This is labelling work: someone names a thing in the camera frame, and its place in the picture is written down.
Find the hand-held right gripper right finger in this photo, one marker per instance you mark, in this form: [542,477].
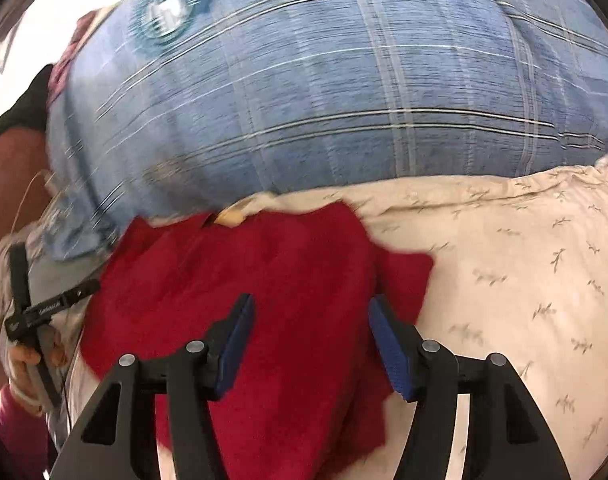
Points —
[391,350]

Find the maroon cloth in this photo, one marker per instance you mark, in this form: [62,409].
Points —
[73,55]

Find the person's left hand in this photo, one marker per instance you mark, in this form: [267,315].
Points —
[23,360]

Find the red fleece garment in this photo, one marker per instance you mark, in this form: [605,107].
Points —
[284,270]

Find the grey plaid bedsheet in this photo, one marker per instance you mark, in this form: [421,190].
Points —
[56,271]

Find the cream leaf-print cloth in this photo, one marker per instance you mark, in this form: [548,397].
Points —
[509,240]

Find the person's left forearm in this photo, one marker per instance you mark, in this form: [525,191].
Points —
[13,435]

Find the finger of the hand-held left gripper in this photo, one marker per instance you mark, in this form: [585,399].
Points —
[81,291]

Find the black cloth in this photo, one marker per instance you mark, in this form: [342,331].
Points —
[18,110]

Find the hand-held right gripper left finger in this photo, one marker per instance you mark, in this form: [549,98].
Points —
[233,350]

